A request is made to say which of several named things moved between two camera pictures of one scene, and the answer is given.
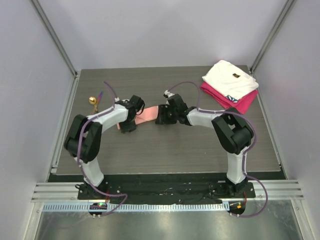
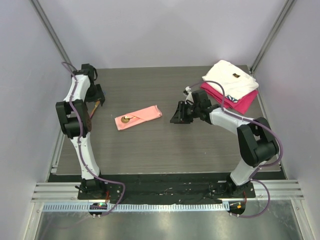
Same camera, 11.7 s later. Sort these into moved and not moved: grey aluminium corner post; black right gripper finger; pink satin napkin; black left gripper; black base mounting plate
Moved: black right gripper finger; black left gripper
Not moved: black base mounting plate; pink satin napkin; grey aluminium corner post
